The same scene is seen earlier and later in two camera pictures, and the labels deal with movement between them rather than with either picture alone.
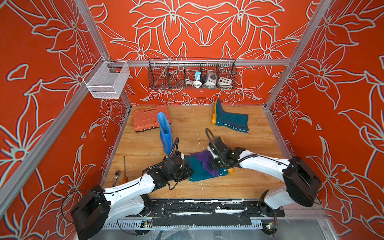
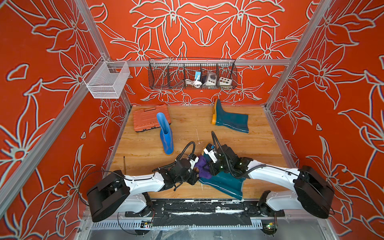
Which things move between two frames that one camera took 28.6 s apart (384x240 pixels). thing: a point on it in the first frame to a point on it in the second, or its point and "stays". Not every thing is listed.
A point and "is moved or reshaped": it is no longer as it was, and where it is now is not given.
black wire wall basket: [192, 73] stays
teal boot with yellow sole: [199, 173] is moved or reshaped
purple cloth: [206, 156] is moved or reshaped
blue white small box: [196, 73] stays
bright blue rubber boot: [166, 134] stays
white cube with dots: [225, 81] stays
